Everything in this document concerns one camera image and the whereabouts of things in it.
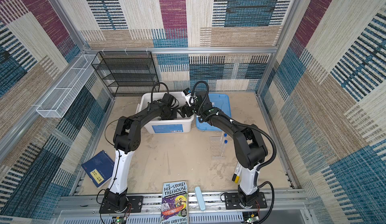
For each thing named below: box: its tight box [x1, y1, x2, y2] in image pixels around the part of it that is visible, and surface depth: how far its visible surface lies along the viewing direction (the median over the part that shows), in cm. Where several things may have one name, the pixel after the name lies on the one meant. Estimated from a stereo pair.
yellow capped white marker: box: [234, 163, 243, 184], surface depth 83 cm
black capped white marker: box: [231, 161, 240, 182], surface depth 83 cm
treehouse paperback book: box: [160, 180, 189, 224], surface depth 73 cm
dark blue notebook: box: [80, 150, 115, 189], surface depth 86 cm
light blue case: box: [194, 186, 207, 211], surface depth 74 cm
